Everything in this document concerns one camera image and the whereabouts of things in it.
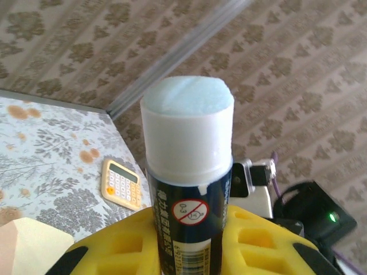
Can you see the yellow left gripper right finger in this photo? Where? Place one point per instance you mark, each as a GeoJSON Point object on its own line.
{"type": "Point", "coordinates": [263, 252]}

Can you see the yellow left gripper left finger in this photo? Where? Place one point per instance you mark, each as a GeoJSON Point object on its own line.
{"type": "Point", "coordinates": [114, 252]}

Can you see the pink envelope cream inside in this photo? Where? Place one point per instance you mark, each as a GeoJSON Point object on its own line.
{"type": "Point", "coordinates": [34, 246]}

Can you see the navy white glue stick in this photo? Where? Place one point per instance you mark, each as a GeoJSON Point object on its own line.
{"type": "Point", "coordinates": [186, 143]}

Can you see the cream yellow calculator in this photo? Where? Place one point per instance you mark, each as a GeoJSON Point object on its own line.
{"type": "Point", "coordinates": [120, 186]}

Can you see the floral patterned table cover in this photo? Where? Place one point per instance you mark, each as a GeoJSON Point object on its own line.
{"type": "Point", "coordinates": [43, 160]}

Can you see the aluminium right frame post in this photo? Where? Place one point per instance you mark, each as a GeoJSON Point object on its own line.
{"type": "Point", "coordinates": [177, 57]}

